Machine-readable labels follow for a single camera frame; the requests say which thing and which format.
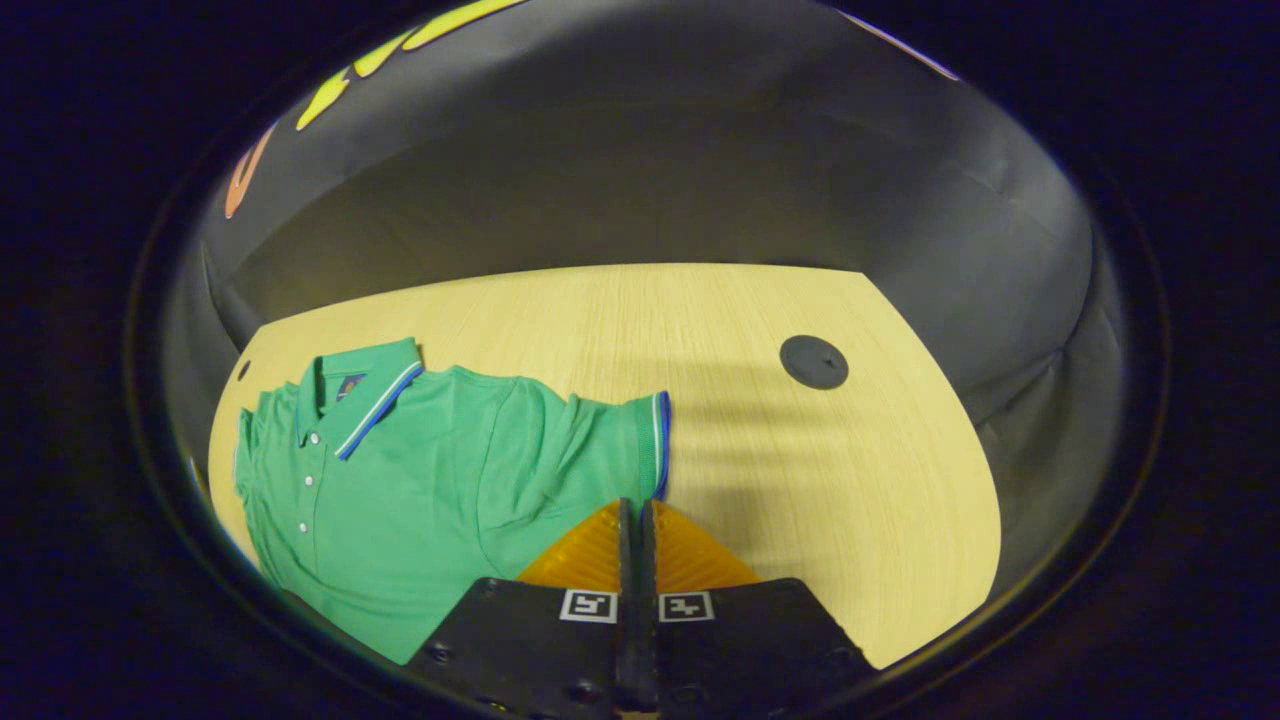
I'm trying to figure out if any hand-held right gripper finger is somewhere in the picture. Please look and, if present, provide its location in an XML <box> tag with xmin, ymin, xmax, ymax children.
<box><xmin>640</xmin><ymin>497</ymin><xmax>871</xmax><ymax>716</ymax></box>
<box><xmin>403</xmin><ymin>497</ymin><xmax>641</xmax><ymax>719</ymax></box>

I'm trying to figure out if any green T-shirt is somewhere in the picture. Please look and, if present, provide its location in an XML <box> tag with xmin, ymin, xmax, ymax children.
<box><xmin>232</xmin><ymin>337</ymin><xmax>673</xmax><ymax>666</ymax></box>

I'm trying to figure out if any black backdrop cloth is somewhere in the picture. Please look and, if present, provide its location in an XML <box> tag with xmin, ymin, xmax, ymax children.
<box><xmin>160</xmin><ymin>0</ymin><xmax>1131</xmax><ymax>601</ymax></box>

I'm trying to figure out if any covered black cable grommet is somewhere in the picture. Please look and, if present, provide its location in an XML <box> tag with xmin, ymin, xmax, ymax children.
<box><xmin>779</xmin><ymin>334</ymin><xmax>850</xmax><ymax>391</ymax></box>

